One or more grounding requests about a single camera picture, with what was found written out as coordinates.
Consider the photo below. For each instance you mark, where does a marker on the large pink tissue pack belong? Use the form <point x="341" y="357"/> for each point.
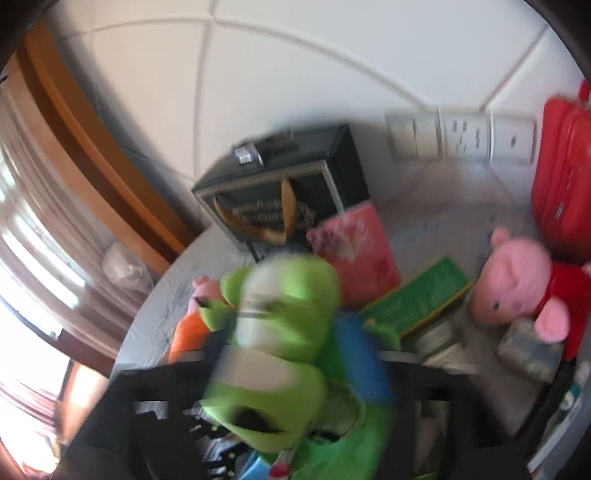
<point x="355" y="249"/>

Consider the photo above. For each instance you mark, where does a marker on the red plastic carry case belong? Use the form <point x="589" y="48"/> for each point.
<point x="563" y="184"/>

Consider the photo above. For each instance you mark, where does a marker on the wooden window frame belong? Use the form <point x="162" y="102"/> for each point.
<point x="106" y="152"/>

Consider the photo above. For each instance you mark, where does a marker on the grey packet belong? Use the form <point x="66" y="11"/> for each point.
<point x="526" y="353"/>

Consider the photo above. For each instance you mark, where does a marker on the crumpled clear plastic bag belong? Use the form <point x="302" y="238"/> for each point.
<point x="124" y="267"/>

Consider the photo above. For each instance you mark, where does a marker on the white wall switch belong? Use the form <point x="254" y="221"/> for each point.
<point x="411" y="136"/>

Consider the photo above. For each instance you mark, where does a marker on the white marble desktop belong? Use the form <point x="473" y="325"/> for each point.
<point x="438" y="221"/>

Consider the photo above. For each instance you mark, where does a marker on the white teal package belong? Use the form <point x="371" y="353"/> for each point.
<point x="568" y="406"/>

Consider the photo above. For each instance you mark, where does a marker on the green tissue pack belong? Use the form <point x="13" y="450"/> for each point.
<point x="420" y="295"/>

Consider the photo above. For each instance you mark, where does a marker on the orange plush toy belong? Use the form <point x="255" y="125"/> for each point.
<point x="184" y="334"/>

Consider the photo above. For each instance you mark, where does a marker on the small silver item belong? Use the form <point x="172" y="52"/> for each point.
<point x="248" y="153"/>

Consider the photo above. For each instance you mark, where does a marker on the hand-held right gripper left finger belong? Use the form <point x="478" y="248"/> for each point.
<point x="152" y="397"/>

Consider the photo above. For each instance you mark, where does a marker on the small pink plush toy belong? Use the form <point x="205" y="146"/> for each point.
<point x="205" y="288"/>

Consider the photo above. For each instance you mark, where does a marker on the pink pig plush toy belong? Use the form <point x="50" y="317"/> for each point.
<point x="512" y="277"/>

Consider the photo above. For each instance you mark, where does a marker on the black storage box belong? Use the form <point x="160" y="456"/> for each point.
<point x="341" y="152"/>

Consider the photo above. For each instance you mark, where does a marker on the beige curtain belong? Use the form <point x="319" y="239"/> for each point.
<point x="41" y="240"/>

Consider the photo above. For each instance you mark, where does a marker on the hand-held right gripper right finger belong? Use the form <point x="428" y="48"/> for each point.
<point x="364" y="364"/>

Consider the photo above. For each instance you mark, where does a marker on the green frog plush toy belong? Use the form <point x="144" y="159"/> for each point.
<point x="295" y="295"/>

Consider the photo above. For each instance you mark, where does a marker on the white wall socket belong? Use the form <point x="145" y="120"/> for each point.
<point x="464" y="136"/>
<point x="512" y="141"/>

